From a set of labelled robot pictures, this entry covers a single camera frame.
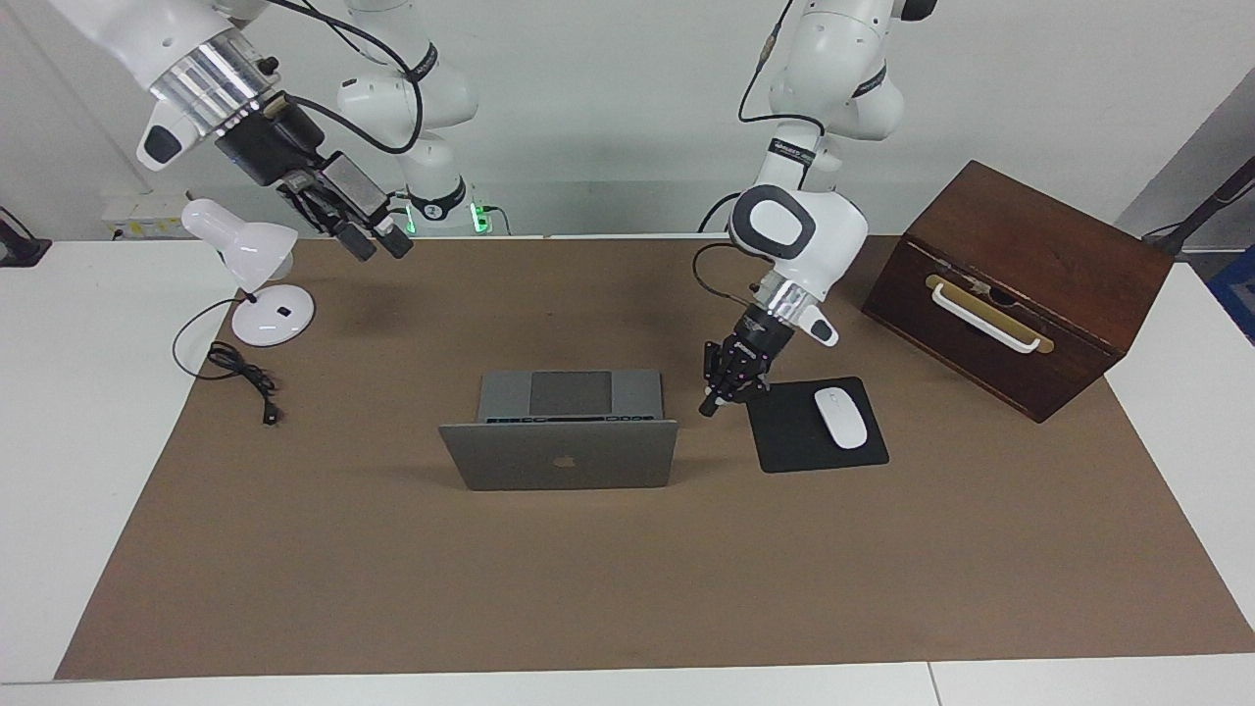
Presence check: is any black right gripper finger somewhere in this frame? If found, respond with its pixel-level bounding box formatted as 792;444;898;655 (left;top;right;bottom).
322;150;415;260
277;169;379;263

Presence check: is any silver laptop with apple logo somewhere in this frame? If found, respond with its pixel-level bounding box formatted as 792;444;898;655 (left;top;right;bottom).
437;370;679;492

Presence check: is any black mouse pad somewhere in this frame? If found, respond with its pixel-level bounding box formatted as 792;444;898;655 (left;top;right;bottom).
743;377;890;475

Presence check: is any white desk lamp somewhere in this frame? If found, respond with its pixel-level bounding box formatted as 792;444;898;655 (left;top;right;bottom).
181;198;317;348

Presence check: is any white computer mouse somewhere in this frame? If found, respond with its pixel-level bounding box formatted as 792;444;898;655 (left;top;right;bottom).
814;387;870;450

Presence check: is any white power strip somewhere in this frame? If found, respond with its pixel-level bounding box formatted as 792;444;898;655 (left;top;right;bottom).
103;191;192;241

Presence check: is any brown table mat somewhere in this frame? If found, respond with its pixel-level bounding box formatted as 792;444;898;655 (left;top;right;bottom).
54;233;1255;681

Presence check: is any dark brown wooden box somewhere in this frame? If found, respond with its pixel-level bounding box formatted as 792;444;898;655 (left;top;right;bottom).
861;160;1176;424

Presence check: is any black stand pole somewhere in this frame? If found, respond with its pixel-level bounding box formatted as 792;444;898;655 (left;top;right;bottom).
1142;157;1255;258

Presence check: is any blue object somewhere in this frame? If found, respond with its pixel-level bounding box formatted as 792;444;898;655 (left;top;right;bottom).
1206;245;1255;344

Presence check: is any black lamp power cable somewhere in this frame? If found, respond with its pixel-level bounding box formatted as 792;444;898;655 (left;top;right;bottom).
173;297;282;427

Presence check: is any white box handle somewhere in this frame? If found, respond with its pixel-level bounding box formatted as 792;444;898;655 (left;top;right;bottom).
929;282;1042;354

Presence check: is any black clamp mount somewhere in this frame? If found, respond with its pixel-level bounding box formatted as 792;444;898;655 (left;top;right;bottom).
0;206;52;268

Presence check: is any brass handle plate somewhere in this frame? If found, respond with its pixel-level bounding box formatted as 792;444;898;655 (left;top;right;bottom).
925;274;1055;355

